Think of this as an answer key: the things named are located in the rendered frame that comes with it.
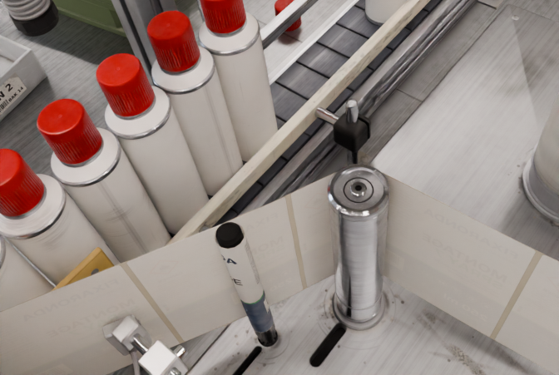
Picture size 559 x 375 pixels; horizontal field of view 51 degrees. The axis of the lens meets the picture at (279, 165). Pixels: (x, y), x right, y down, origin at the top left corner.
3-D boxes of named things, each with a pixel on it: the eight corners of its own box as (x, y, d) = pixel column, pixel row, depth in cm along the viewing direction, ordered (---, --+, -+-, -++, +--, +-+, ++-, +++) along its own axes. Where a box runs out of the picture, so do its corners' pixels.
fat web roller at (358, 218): (365, 341, 49) (368, 234, 34) (321, 309, 51) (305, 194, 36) (396, 300, 51) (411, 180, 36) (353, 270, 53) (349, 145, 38)
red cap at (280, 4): (273, 29, 79) (269, 10, 77) (281, 12, 81) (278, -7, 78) (297, 32, 78) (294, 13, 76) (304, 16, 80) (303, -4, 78)
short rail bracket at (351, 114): (355, 189, 64) (355, 118, 54) (333, 175, 65) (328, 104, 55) (373, 169, 65) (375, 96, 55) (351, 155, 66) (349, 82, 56)
